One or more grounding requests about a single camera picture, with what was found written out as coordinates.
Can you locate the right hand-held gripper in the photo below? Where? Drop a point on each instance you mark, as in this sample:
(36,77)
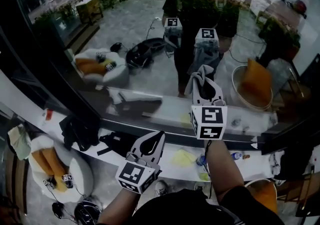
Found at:
(210,121)

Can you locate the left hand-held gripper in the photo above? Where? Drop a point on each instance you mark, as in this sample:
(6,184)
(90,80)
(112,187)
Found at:
(135,176)

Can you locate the grey knitted cloth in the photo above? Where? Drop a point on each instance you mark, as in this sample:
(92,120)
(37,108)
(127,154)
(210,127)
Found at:
(197,74)

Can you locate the large glass window pane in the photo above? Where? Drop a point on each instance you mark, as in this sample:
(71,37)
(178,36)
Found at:
(125,19)

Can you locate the person's left forearm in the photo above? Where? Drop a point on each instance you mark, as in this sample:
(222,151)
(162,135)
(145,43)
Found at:
(117,209)

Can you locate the person's right forearm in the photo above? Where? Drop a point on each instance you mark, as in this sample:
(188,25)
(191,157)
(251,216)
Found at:
(222,169)

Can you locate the yellow cloth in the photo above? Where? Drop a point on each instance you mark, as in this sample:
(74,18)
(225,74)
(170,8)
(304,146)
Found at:
(183,159)

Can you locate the pale green cloth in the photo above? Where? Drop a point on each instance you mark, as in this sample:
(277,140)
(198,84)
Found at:
(20,142)

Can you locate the person's left white shoe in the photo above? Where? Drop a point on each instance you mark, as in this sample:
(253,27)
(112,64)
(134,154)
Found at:
(162,189)

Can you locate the blue-tinted plastic water bottle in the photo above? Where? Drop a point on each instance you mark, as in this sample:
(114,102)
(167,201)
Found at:
(201,160)

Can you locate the small yellow-green round object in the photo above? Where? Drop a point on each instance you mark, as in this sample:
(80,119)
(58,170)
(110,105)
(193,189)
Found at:
(204,177)

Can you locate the clear bottle with blue label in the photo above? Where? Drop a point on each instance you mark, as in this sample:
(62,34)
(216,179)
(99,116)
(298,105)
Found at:
(236,155)

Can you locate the white paper scrap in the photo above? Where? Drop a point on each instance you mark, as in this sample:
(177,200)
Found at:
(253,144)

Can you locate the person's black clothing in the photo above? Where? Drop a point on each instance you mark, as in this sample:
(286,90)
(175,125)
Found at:
(180,211)

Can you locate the small brown object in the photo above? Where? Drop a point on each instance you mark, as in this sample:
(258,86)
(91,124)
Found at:
(246,156)

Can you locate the white fluffy armchair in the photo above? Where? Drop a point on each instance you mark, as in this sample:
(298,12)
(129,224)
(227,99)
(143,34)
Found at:
(77,169)

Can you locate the white window ledge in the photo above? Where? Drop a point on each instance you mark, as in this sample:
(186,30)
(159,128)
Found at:
(255,166)

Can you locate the black helmet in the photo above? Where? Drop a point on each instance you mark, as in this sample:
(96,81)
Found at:
(86,214)

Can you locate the round white-rimmed chair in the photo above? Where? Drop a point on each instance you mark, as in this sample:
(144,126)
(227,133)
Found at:
(250,184)

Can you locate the black oval device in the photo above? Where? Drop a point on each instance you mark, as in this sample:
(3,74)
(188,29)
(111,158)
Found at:
(57,210)

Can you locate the small red packet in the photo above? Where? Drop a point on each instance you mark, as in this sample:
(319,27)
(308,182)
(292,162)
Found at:
(49,114)

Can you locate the black backpack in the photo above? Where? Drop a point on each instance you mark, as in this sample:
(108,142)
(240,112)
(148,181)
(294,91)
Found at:
(292,164)

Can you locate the large orange cushion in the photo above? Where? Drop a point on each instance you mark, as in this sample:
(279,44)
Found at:
(265,196)

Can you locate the brown wooden chair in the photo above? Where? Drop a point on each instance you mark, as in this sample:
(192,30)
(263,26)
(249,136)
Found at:
(300,194)

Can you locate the dark metal window frame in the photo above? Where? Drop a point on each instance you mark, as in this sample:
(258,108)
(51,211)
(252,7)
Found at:
(82,99)

